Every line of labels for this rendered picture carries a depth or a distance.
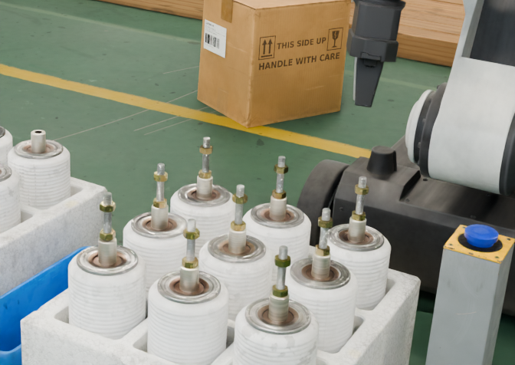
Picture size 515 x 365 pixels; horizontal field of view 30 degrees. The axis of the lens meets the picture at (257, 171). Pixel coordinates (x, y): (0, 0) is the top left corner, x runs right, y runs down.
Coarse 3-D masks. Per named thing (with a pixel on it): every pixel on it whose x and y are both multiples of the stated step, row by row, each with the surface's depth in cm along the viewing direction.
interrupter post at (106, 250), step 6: (102, 240) 117; (114, 240) 118; (102, 246) 117; (108, 246) 117; (114, 246) 117; (102, 252) 117; (108, 252) 117; (114, 252) 118; (102, 258) 118; (108, 258) 118; (114, 258) 118; (102, 264) 118; (108, 264) 118
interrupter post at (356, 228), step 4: (352, 220) 127; (364, 220) 127; (352, 224) 127; (356, 224) 127; (360, 224) 127; (364, 224) 127; (352, 228) 127; (356, 228) 127; (360, 228) 127; (364, 228) 128; (348, 232) 129; (352, 232) 128; (356, 232) 127; (360, 232) 127; (364, 232) 128; (348, 236) 129; (352, 236) 128; (356, 236) 128; (360, 236) 128; (364, 236) 128; (352, 240) 128; (356, 240) 128; (360, 240) 128
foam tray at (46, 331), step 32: (416, 288) 134; (32, 320) 118; (64, 320) 123; (384, 320) 124; (32, 352) 119; (64, 352) 116; (96, 352) 114; (128, 352) 113; (224, 352) 115; (320, 352) 116; (352, 352) 116; (384, 352) 126
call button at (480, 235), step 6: (468, 228) 116; (474, 228) 116; (480, 228) 116; (486, 228) 116; (492, 228) 116; (468, 234) 115; (474, 234) 114; (480, 234) 114; (486, 234) 114; (492, 234) 115; (498, 234) 115; (468, 240) 115; (474, 240) 114; (480, 240) 114; (486, 240) 114; (492, 240) 114; (480, 246) 114; (486, 246) 114
